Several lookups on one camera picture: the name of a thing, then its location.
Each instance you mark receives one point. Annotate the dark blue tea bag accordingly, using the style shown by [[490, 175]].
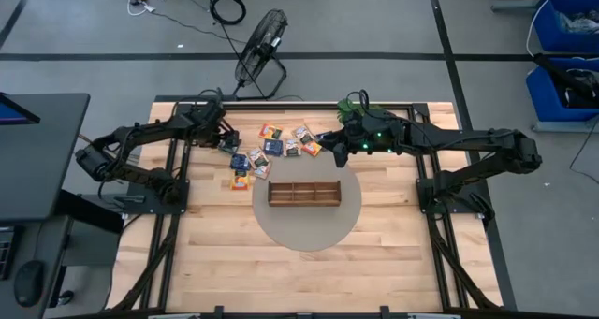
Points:
[[230, 147], [273, 147], [240, 162]]

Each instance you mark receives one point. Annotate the black aluminium table frame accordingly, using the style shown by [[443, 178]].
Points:
[[290, 105]]

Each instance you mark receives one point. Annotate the wooden tea organizer box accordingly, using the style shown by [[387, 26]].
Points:
[[304, 199]]

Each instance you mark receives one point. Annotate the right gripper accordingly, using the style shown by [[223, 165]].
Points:
[[369, 132]]

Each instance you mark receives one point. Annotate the black keyboard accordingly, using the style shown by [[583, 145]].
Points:
[[5, 253]]

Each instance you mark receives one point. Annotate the black floor fan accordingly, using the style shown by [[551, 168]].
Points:
[[260, 47]]

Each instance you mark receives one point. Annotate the round grey mat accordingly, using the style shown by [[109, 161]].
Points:
[[304, 225]]

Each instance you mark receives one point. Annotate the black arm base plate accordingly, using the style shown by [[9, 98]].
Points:
[[140, 207], [423, 202]]

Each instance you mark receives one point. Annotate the black desk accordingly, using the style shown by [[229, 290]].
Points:
[[42, 160]]

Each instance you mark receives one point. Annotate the black computer mouse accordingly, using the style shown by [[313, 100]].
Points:
[[29, 284]]

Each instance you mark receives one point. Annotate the tilted desk monitor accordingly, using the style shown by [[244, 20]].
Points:
[[14, 113]]

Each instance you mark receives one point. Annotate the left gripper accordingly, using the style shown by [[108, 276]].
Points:
[[213, 125]]

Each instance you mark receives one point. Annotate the grey desk surface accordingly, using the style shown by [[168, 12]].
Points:
[[47, 244]]

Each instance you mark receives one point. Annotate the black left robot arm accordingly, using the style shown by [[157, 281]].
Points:
[[140, 127]]

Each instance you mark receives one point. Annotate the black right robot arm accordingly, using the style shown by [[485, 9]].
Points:
[[468, 139]]

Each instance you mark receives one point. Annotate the orange mango tea bag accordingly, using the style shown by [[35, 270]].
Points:
[[240, 182], [270, 132], [311, 149]]

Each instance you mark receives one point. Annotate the blue plastic storage bin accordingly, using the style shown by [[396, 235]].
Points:
[[543, 99], [552, 33]]

